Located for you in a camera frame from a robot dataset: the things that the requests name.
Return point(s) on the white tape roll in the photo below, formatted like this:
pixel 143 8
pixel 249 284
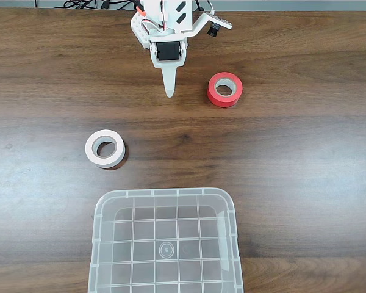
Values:
pixel 90 152

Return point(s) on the orange clip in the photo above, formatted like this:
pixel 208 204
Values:
pixel 141 13

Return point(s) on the red tape roll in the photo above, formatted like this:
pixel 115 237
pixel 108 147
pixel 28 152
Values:
pixel 215 97

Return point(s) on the white perforated plate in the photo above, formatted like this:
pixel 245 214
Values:
pixel 138 29

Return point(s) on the clear plastic storage box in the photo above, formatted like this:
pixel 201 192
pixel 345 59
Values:
pixel 167 232

